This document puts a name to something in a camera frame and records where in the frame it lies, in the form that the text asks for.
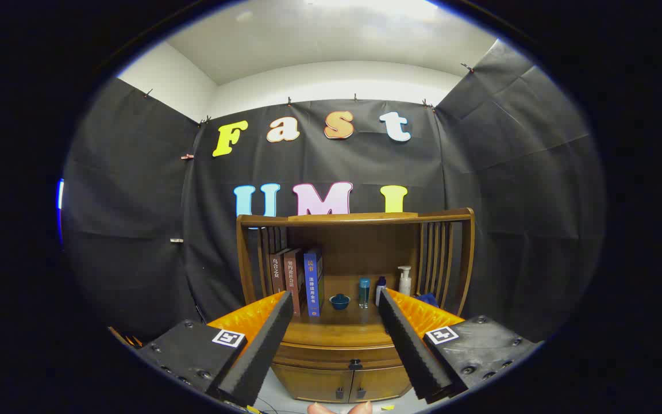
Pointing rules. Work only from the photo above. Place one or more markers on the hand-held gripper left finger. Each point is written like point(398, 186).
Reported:
point(262, 351)

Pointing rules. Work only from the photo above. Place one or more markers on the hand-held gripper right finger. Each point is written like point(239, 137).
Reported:
point(414, 351)

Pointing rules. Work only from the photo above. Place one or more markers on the wooden drawer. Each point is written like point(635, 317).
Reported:
point(319, 355)

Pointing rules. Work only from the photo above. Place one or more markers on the wooden cabinet door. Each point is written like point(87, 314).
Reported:
point(380, 382)
point(314, 384)

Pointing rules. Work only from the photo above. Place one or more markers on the wooden countertop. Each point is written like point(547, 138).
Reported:
point(342, 328)

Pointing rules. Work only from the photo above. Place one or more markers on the wooden cabinet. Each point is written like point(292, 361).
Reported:
point(365, 247)

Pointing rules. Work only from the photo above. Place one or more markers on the blue folded towel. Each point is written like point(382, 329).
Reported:
point(427, 299)

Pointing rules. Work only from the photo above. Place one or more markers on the white pump bottle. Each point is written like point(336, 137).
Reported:
point(404, 283)

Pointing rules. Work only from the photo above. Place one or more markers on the white bottle with dark cap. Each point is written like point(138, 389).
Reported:
point(381, 284)

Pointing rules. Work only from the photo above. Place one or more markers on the brown book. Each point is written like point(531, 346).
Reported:
point(295, 282)
point(278, 273)

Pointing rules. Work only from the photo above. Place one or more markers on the blue book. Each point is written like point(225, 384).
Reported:
point(311, 284)

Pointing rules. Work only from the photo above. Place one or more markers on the small blue lidded cup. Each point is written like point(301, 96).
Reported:
point(339, 302)

